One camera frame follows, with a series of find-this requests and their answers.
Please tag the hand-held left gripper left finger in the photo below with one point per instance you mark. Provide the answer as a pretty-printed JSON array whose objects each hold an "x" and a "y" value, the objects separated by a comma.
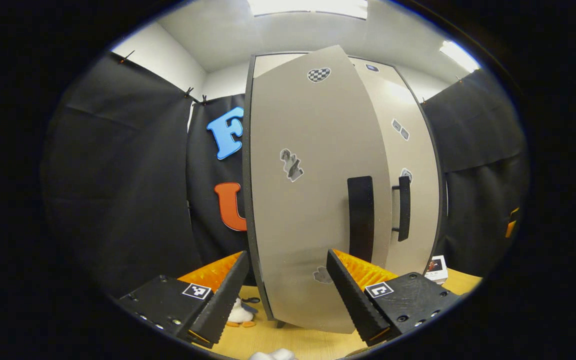
[{"x": 223, "y": 300}]

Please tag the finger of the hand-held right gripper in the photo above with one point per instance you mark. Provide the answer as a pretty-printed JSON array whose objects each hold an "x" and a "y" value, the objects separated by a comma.
[{"x": 512, "y": 222}]

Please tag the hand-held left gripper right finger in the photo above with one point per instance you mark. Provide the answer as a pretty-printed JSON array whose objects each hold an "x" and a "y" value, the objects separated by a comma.
[{"x": 354, "y": 300}]

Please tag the grey cabinet door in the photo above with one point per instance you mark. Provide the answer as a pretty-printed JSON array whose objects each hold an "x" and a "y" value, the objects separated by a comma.
[
  {"x": 308, "y": 225},
  {"x": 418, "y": 150}
]

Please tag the grey cabinet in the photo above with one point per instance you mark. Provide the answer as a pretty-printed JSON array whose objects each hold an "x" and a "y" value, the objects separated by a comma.
[{"x": 247, "y": 150}]

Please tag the white plush toy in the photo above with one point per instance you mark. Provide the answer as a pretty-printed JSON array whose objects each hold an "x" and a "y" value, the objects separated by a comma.
[{"x": 240, "y": 314}]

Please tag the white box with photo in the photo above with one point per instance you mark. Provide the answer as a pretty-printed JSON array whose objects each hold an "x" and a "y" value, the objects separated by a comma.
[{"x": 437, "y": 272}]

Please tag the black backdrop cloth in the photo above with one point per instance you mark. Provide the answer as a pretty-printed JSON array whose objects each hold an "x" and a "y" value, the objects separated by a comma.
[{"x": 118, "y": 175}]

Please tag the ceiling light panel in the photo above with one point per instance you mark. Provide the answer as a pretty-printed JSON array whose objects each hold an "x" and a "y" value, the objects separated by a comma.
[
  {"x": 308, "y": 7},
  {"x": 459, "y": 55}
]

